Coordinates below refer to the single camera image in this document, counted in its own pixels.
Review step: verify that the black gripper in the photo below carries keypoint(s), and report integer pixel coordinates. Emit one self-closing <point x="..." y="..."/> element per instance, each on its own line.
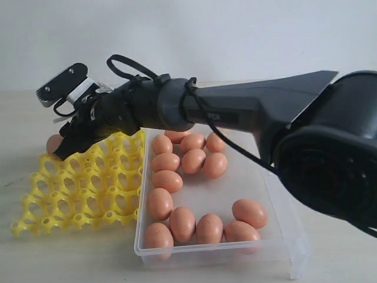
<point x="98" y="115"/>

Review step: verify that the brown egg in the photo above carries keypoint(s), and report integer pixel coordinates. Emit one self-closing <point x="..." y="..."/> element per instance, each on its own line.
<point x="165" y="161"/>
<point x="251" y="212"/>
<point x="160" y="204"/>
<point x="192" y="141"/>
<point x="161" y="144"/>
<point x="214" y="143"/>
<point x="209" y="229"/>
<point x="182" y="224"/>
<point x="193" y="161"/>
<point x="176" y="136"/>
<point x="215" y="165"/>
<point x="53" y="143"/>
<point x="168" y="180"/>
<point x="158" y="235"/>
<point x="238" y="231"/>

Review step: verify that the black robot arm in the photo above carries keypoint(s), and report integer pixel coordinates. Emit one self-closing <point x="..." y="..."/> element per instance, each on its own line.
<point x="316" y="132"/>

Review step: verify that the yellow plastic egg tray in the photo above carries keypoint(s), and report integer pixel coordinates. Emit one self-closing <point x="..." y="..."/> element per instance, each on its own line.
<point x="100" y="186"/>

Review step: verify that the clear plastic container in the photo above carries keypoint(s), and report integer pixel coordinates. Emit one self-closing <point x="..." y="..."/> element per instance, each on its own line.
<point x="283" y="238"/>

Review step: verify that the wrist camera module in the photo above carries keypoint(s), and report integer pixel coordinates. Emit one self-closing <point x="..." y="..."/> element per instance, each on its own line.
<point x="69" y="85"/>

